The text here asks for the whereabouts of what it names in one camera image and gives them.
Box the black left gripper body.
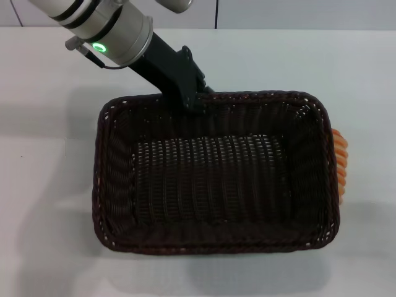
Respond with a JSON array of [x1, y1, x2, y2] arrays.
[[127, 32, 206, 108]]

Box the orange striped spiral bread roll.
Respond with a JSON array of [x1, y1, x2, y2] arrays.
[[331, 128, 350, 205]]

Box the dark brown woven wicker basket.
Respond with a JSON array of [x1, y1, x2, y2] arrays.
[[92, 90, 342, 256]]

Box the black cable with grey plug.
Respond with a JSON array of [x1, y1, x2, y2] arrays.
[[64, 36, 125, 69]]

